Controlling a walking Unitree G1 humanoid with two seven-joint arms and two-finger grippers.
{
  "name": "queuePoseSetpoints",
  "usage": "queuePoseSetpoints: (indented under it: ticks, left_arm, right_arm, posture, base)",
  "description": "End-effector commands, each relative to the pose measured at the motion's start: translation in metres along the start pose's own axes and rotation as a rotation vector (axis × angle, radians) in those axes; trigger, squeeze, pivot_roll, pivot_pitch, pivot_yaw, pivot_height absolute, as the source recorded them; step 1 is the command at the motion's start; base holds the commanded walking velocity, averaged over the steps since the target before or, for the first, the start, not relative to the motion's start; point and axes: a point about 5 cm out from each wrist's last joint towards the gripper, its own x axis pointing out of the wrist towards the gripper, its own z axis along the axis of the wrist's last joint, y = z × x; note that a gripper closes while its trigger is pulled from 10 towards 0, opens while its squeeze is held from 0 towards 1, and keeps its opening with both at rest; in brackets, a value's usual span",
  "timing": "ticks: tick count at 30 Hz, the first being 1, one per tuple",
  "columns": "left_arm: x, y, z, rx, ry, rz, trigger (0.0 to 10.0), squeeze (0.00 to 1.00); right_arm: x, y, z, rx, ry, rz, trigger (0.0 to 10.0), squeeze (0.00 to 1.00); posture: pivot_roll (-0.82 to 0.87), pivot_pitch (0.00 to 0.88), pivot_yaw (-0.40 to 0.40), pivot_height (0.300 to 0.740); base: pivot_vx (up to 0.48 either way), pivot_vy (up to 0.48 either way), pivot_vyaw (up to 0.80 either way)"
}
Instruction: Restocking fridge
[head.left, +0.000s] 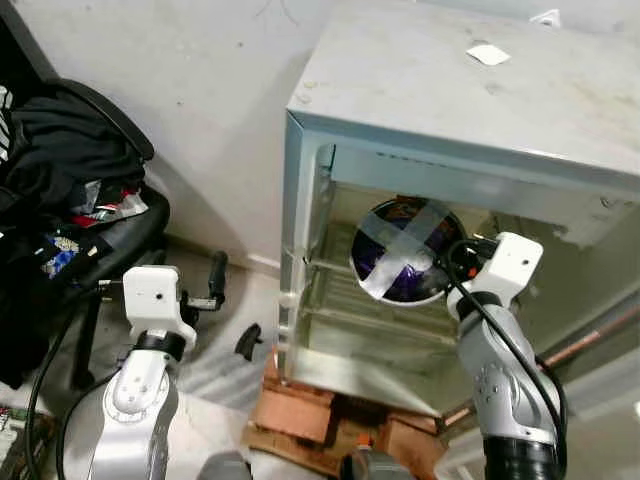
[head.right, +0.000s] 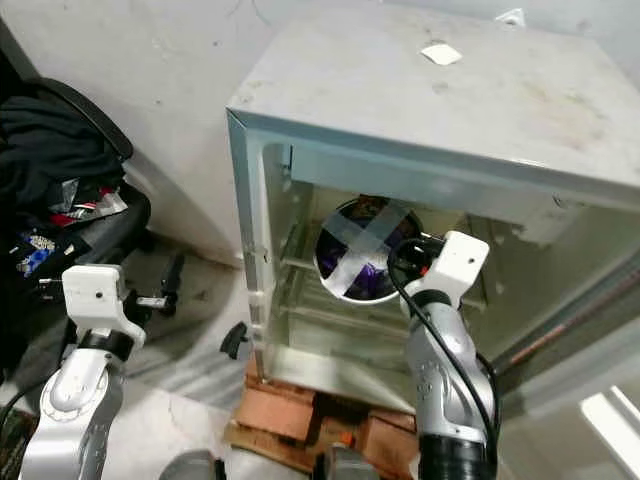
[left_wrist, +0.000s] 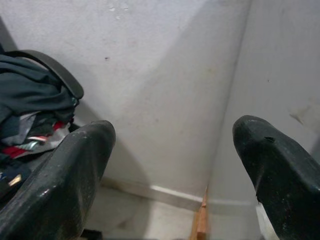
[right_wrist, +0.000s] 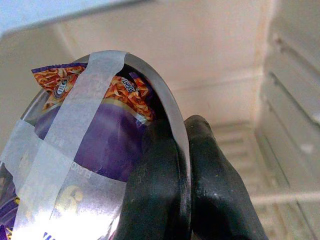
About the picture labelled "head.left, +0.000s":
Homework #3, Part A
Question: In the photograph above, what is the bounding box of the small white fridge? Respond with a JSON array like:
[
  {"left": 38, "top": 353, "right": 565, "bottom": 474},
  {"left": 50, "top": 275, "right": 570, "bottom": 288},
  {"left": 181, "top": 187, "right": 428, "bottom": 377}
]
[{"left": 275, "top": 0, "right": 640, "bottom": 416}]

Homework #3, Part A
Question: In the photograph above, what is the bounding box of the clear fridge shelf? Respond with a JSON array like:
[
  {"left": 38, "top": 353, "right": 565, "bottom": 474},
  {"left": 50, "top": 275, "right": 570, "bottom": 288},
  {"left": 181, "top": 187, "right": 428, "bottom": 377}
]
[{"left": 295, "top": 300, "right": 471, "bottom": 351}]

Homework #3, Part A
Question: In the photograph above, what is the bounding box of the blue printed packet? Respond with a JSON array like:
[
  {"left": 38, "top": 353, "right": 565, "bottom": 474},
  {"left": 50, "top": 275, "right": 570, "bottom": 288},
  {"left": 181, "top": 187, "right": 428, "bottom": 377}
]
[{"left": 42, "top": 234, "right": 88, "bottom": 278}]

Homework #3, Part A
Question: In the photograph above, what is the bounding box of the grey left robot leg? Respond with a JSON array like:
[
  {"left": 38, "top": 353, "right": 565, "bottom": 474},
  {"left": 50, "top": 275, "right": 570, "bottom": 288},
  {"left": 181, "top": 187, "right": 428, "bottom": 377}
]
[{"left": 195, "top": 450, "right": 257, "bottom": 480}]

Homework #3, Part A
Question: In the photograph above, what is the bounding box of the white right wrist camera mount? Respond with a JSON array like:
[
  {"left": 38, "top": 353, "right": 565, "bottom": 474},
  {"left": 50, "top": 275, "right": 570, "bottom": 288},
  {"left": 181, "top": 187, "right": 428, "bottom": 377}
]
[{"left": 447, "top": 232, "right": 544, "bottom": 321}]

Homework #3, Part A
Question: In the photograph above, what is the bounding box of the white fridge door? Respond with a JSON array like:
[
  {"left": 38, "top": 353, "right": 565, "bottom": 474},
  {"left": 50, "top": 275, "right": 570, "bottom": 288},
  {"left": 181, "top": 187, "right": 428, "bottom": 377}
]
[{"left": 540, "top": 290, "right": 640, "bottom": 480}]

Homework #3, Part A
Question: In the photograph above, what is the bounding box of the purple bowl with grey tape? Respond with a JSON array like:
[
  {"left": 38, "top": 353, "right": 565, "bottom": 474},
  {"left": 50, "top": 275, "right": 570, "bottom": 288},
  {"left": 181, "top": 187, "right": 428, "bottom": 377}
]
[{"left": 350, "top": 198, "right": 463, "bottom": 305}]

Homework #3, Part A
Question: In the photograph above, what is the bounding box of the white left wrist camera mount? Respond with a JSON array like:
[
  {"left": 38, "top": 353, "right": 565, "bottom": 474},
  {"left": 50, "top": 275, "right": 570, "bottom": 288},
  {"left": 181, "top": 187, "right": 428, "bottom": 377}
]
[{"left": 122, "top": 265, "right": 198, "bottom": 351}]

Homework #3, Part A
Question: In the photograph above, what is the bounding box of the black clothes pile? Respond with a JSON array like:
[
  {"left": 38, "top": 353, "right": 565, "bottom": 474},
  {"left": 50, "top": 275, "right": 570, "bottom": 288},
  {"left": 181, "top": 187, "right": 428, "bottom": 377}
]
[{"left": 0, "top": 95, "right": 148, "bottom": 219}]

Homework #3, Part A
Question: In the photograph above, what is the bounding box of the grey robot leg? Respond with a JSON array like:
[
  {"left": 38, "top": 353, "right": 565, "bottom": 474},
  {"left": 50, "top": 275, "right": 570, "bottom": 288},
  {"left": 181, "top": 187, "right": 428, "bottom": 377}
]
[
  {"left": 340, "top": 445, "right": 403, "bottom": 480},
  {"left": 195, "top": 450, "right": 257, "bottom": 480}
]

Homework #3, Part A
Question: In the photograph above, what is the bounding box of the red white packet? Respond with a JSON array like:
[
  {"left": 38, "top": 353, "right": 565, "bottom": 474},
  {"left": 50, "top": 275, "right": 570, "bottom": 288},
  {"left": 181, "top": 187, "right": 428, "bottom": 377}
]
[{"left": 70, "top": 180, "right": 151, "bottom": 227}]

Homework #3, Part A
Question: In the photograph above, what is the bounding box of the black caster wheel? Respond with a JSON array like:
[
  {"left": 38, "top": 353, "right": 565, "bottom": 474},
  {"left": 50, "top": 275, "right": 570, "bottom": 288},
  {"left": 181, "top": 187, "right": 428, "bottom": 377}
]
[{"left": 234, "top": 324, "right": 264, "bottom": 360}]

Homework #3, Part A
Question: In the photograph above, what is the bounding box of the white wall socket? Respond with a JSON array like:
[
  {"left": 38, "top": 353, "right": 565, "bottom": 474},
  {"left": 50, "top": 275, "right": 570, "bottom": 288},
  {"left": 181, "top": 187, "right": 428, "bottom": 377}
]
[{"left": 530, "top": 8, "right": 563, "bottom": 27}]

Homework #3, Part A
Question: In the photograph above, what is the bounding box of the white paper sticker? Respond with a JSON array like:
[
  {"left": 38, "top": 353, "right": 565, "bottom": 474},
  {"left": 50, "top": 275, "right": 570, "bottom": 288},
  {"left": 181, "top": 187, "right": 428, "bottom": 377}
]
[{"left": 467, "top": 42, "right": 512, "bottom": 68}]

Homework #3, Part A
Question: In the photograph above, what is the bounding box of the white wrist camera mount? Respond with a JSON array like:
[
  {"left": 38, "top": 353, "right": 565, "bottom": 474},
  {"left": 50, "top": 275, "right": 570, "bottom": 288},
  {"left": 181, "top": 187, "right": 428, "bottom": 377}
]
[
  {"left": 122, "top": 265, "right": 198, "bottom": 351},
  {"left": 447, "top": 232, "right": 544, "bottom": 321}
]

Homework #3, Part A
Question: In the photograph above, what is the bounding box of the grey right robot leg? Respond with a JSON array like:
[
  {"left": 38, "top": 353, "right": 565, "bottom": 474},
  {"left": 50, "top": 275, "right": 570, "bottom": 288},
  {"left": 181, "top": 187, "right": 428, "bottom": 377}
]
[{"left": 340, "top": 445, "right": 403, "bottom": 480}]

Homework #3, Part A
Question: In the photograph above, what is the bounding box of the black office chair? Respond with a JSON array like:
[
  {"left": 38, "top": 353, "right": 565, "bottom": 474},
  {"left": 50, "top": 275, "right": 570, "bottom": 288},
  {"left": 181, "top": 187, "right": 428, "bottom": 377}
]
[{"left": 0, "top": 78, "right": 173, "bottom": 393}]

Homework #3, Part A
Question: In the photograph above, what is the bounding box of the orange brick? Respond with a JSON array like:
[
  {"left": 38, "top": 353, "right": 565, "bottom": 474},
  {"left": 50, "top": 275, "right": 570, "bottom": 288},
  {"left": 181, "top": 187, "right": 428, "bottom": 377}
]
[
  {"left": 380, "top": 415, "right": 448, "bottom": 477},
  {"left": 250, "top": 385, "right": 338, "bottom": 447}
]

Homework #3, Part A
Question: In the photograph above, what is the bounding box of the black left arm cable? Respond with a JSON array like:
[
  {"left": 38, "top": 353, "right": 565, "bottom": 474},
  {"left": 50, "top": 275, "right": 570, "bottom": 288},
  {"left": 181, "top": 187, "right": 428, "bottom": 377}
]
[{"left": 22, "top": 285, "right": 126, "bottom": 480}]

